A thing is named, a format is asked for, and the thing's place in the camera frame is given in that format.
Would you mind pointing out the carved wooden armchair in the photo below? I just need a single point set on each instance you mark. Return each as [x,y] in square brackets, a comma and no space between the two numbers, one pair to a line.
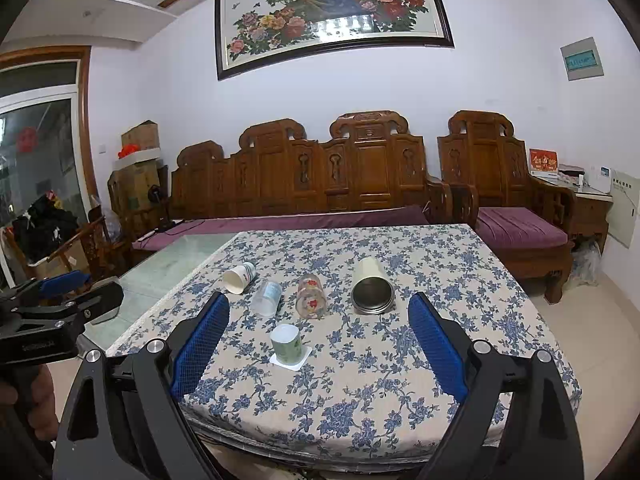
[480,170]

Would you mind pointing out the white router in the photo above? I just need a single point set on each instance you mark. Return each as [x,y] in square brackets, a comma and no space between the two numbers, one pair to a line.
[604,180]

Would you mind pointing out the wooden side table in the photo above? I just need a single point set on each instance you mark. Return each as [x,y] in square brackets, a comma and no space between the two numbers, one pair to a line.
[590,215]

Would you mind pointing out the large cardboard box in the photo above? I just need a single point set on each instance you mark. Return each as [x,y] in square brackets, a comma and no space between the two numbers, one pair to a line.
[135,187]

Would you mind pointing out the white square coaster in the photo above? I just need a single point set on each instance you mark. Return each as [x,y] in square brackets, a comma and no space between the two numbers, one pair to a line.
[294,366]

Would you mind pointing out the red gift box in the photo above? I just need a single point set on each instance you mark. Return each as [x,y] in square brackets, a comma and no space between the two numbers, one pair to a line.
[543,161]

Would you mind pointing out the red printed glass cup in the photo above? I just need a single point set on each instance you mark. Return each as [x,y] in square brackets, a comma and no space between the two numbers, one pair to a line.
[311,300]

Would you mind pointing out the clear plastic cup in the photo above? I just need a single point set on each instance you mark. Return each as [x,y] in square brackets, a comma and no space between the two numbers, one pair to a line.
[267,298]

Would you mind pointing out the small brown cardboard box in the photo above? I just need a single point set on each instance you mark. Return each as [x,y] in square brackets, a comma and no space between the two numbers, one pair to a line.
[141,136]

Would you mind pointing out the wooden chair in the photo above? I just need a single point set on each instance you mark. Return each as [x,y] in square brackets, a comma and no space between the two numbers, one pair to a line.
[95,245]

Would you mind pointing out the blue floral tablecloth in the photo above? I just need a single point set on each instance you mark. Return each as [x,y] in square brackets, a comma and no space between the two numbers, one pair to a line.
[350,385]

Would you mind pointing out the purple armchair cushion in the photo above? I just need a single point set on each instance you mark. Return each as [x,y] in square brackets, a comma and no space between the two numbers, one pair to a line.
[515,227]

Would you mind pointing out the green and white cup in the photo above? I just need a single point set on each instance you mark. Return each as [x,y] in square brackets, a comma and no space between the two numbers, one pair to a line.
[286,347]

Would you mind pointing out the cream steel tumbler cup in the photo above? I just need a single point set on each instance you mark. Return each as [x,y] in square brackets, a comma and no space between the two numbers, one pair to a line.
[372,295]

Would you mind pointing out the sliding glass door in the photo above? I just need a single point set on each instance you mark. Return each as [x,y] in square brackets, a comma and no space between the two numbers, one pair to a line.
[40,160]

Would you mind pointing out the red window ornament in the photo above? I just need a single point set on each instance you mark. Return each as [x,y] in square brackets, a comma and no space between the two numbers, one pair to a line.
[27,140]

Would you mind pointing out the white printed paper cup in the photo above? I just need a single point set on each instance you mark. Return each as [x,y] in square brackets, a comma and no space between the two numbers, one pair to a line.
[237,280]

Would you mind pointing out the purple sofa cushion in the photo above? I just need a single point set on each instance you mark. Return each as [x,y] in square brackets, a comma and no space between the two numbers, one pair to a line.
[300,222]

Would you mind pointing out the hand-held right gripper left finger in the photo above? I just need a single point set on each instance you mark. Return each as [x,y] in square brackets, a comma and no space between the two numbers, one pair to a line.
[197,350]

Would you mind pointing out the dark cloth pile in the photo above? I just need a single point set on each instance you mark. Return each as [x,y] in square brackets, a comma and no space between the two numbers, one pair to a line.
[45,227]

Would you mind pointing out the carved wooden sofa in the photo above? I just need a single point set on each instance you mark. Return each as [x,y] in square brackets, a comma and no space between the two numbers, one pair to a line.
[280,175]

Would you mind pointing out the grey wall breaker panel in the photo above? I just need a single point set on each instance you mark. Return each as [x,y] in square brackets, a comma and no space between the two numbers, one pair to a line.
[581,60]

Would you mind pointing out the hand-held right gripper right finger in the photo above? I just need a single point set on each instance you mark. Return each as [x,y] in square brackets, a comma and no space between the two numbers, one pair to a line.
[440,350]

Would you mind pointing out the black headphones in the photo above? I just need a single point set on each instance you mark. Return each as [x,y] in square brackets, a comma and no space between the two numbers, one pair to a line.
[156,193]

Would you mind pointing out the white wall cabinet door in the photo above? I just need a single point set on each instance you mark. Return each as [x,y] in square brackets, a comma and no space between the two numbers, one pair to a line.
[622,210]

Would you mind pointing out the framed peacock flower painting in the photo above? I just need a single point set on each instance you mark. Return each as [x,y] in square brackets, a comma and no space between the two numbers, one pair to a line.
[330,10]

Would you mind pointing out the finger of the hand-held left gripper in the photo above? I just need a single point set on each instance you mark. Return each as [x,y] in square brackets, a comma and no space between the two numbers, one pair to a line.
[100,302]
[62,283]

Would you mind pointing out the orange cloth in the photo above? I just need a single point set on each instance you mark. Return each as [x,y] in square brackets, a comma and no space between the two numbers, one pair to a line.
[127,151]

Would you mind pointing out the clear plastic bag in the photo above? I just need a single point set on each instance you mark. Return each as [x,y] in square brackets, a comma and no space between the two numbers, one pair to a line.
[586,262]

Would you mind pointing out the person's left hand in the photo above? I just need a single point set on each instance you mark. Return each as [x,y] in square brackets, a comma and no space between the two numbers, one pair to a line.
[47,400]

